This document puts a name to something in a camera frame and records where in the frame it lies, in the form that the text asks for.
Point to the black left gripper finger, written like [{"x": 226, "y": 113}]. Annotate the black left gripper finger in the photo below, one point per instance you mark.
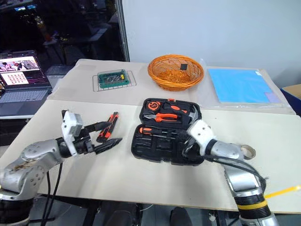
[
  {"x": 107, "y": 145},
  {"x": 98, "y": 126}
]

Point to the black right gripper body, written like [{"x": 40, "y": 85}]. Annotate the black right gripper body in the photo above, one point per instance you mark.
[{"x": 191, "y": 153}]

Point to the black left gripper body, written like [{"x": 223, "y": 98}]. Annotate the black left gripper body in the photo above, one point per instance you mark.
[{"x": 82, "y": 146}]

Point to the black plastic tool case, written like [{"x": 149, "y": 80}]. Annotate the black plastic tool case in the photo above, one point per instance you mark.
[{"x": 150, "y": 148}]

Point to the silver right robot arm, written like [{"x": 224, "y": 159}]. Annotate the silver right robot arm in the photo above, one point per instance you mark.
[{"x": 225, "y": 150}]

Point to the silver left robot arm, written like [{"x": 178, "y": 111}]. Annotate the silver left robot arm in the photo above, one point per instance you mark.
[{"x": 35, "y": 153}]

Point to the orange black utility knife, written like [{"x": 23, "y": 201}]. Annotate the orange black utility knife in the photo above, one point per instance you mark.
[{"x": 109, "y": 128}]

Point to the orange black screwdriver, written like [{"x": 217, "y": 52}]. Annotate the orange black screwdriver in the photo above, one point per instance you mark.
[{"x": 145, "y": 130}]

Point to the orange black claw hammer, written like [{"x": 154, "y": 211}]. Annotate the orange black claw hammer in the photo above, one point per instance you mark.
[{"x": 175, "y": 108}]

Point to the green bit set box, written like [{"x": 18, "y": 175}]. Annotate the green bit set box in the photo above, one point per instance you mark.
[{"x": 113, "y": 78}]

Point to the orange black tape measure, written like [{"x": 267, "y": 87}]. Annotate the orange black tape measure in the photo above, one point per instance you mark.
[{"x": 150, "y": 106}]

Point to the clear plastic sleeve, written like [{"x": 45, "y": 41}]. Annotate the clear plastic sleeve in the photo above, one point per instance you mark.
[{"x": 207, "y": 99}]

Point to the brown tape roll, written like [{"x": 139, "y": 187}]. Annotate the brown tape roll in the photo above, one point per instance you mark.
[{"x": 253, "y": 154}]

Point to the dark rounded shape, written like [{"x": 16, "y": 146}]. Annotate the dark rounded shape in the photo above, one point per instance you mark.
[{"x": 179, "y": 217}]

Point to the orange wicker basket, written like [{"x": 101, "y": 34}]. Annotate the orange wicker basket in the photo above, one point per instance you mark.
[{"x": 164, "y": 80}]

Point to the open grey laptop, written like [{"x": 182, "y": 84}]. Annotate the open grey laptop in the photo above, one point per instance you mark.
[{"x": 23, "y": 94}]

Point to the blue paper sheet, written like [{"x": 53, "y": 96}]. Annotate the blue paper sheet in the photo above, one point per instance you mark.
[{"x": 240, "y": 84}]

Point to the small black square tag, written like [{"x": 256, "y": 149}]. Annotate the small black square tag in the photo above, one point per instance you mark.
[{"x": 184, "y": 66}]

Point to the lilac paper sheet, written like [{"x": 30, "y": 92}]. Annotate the lilac paper sheet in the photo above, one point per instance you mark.
[{"x": 272, "y": 97}]

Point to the brown cardboard box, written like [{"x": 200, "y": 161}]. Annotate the brown cardboard box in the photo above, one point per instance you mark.
[{"x": 291, "y": 94}]

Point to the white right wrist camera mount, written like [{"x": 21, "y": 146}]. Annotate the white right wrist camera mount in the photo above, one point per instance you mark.
[{"x": 200, "y": 131}]

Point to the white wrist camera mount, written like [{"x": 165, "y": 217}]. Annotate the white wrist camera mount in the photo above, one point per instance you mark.
[
  {"x": 200, "y": 131},
  {"x": 70, "y": 124}
]

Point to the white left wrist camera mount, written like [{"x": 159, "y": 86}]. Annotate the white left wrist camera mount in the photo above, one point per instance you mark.
[{"x": 70, "y": 124}]

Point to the black metal table frame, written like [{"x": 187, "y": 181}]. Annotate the black metal table frame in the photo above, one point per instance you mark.
[{"x": 92, "y": 214}]

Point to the grey metal window post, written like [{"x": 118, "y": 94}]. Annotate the grey metal window post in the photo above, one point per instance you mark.
[{"x": 123, "y": 30}]

